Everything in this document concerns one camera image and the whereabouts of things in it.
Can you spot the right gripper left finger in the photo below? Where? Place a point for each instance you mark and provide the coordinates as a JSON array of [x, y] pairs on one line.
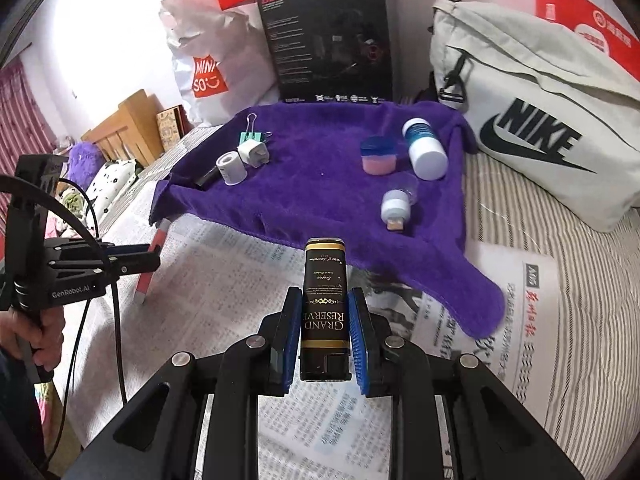
[[277, 361]]

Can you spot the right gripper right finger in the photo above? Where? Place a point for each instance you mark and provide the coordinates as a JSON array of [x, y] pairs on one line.
[[368, 332]]

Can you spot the black gold lighter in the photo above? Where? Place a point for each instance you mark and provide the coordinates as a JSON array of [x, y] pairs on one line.
[[324, 339]]

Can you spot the white USB night light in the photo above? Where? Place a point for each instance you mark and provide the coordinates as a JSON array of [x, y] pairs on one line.
[[395, 210]]

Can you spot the white tape roll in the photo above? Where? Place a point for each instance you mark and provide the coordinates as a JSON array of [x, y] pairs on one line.
[[231, 168]]

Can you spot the pink jar blue lid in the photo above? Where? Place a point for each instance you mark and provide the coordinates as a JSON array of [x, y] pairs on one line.
[[378, 155]]

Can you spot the white blue Vaseline bottle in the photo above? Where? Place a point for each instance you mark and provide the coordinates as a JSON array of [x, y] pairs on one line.
[[428, 158]]

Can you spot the green binder clip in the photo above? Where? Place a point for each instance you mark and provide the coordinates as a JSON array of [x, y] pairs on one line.
[[250, 133]]

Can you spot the white charger plug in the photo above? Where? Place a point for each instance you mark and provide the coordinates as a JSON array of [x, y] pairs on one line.
[[254, 153]]

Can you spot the left hand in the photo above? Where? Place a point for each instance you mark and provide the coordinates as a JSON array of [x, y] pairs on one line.
[[47, 339]]

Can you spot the newspaper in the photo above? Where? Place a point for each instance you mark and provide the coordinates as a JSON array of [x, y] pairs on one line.
[[198, 417]]

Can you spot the white spotted pillow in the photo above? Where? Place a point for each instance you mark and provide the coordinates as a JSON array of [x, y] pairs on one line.
[[109, 183]]

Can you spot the purple plush toy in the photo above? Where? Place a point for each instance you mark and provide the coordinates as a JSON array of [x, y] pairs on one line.
[[84, 162]]

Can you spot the clear plastic cap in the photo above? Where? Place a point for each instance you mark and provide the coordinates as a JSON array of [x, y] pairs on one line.
[[407, 183]]

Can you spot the purple towel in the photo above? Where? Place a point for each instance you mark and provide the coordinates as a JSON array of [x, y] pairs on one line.
[[314, 186]]

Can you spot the wooden headboard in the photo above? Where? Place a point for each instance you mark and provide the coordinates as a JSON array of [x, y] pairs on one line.
[[131, 132]]

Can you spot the brown patterned box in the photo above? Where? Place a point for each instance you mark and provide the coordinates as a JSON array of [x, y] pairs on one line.
[[172, 125]]

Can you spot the white Miniso plastic bag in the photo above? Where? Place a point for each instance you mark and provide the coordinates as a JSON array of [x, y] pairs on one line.
[[220, 59]]

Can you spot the white Nike bag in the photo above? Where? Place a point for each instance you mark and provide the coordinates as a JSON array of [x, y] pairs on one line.
[[544, 102]]

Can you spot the black headset box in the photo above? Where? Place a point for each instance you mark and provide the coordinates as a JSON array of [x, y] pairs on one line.
[[333, 50]]

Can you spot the red cardboard box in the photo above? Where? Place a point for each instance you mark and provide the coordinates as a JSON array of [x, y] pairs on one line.
[[590, 22]]

